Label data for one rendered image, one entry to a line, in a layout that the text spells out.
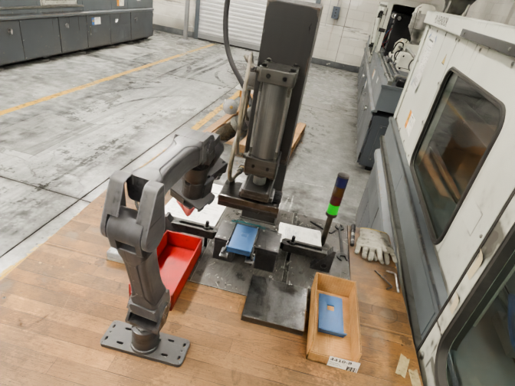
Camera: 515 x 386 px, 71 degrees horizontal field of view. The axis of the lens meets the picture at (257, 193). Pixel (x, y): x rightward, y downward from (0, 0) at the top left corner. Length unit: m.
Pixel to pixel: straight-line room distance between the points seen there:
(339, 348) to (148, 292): 0.52
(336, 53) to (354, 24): 0.78
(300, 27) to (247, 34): 9.49
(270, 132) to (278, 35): 0.24
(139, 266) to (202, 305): 0.37
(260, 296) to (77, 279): 0.51
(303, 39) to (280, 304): 0.70
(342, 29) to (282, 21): 9.17
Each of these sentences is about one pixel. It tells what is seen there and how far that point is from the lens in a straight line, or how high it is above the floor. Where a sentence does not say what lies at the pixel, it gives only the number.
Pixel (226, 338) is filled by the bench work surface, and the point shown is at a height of 0.90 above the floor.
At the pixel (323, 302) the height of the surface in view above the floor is 0.91.
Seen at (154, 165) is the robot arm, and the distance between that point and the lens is 0.68.
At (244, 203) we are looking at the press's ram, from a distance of 1.04.
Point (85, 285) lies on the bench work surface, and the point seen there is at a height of 0.90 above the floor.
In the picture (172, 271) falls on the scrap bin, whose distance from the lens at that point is 1.13.
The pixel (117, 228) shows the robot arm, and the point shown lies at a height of 1.29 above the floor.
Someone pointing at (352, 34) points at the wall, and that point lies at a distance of 10.13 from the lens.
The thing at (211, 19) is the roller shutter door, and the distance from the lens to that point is 10.74.
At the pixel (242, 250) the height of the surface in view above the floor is 1.01.
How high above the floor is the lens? 1.69
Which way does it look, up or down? 30 degrees down
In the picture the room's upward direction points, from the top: 10 degrees clockwise
